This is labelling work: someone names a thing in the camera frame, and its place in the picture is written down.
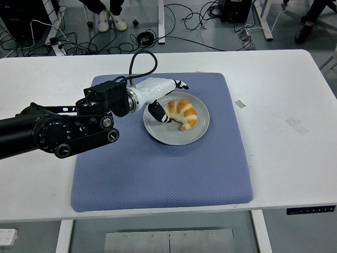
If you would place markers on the white table leg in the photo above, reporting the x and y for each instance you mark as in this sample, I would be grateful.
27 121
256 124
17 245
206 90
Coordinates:
262 232
63 237

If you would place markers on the large black equipment box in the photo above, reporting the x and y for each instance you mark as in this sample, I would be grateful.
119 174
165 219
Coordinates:
18 18

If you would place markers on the black table control panel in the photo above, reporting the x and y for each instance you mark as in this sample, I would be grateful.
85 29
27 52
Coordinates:
310 210

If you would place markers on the blue quilted mat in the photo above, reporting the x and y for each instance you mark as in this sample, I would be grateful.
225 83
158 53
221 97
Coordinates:
131 179

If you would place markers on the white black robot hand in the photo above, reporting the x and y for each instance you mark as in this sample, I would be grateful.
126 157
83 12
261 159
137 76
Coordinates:
155 88

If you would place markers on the white desk leg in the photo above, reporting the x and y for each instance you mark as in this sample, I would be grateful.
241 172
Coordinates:
161 23
54 23
266 26

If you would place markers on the white power strip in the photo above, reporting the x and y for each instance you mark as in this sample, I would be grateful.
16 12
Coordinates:
8 236

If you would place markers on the person with white shoes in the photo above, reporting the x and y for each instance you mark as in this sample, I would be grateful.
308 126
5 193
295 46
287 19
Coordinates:
104 19

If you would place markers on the small grey tape piece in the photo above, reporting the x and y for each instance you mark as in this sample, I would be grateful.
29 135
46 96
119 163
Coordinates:
240 103

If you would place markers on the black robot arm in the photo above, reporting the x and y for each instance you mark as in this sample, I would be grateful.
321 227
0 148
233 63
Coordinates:
52 131

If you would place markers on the large clear tape piece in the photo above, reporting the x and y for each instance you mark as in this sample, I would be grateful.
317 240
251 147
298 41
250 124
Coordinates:
297 126

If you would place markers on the grey round plate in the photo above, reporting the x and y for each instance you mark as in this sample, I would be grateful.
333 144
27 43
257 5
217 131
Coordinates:
171 134

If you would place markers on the grey floor socket box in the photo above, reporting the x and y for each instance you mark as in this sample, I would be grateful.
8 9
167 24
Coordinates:
247 40

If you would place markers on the black power adapter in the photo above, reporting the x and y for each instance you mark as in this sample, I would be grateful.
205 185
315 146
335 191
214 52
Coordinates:
54 40

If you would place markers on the black computer case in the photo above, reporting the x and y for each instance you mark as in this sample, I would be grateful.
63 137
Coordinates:
235 10

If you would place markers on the golden croissant bread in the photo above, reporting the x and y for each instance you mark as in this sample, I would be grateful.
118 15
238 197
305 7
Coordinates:
184 110

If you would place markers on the person with black shoe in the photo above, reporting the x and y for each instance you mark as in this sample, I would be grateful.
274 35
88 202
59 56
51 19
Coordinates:
302 33

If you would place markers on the black chair caster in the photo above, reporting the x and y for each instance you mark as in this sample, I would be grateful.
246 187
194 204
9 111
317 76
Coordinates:
136 22
90 24

